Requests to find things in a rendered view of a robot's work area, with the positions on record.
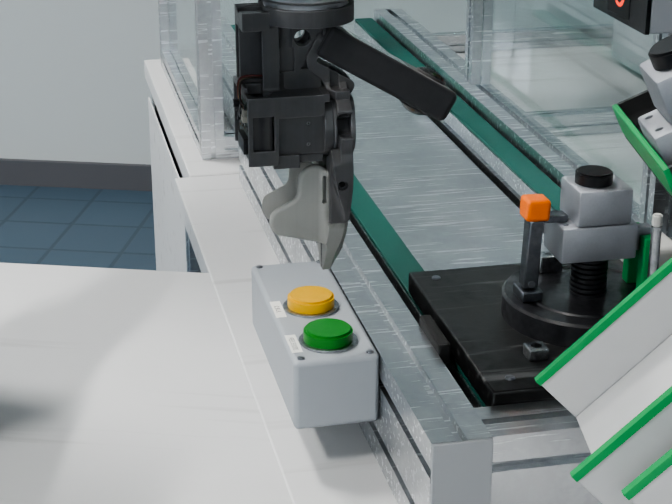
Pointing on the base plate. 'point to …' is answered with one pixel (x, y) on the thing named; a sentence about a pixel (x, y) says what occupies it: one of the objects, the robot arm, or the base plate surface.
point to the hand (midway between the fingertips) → (334, 251)
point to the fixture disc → (561, 306)
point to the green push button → (328, 333)
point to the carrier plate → (482, 331)
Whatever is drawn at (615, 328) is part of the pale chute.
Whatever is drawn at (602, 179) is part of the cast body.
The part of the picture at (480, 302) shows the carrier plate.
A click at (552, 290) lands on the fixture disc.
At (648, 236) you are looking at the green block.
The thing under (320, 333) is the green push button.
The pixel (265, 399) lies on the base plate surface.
